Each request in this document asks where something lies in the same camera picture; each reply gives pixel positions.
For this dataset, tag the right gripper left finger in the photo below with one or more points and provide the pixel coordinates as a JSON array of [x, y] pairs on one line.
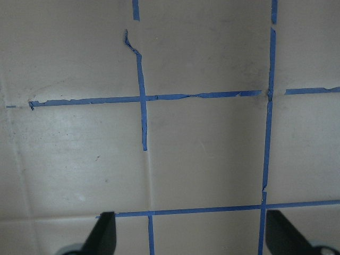
[[102, 239]]

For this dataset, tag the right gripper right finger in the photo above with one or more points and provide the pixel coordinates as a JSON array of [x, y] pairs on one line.
[[282, 238]]

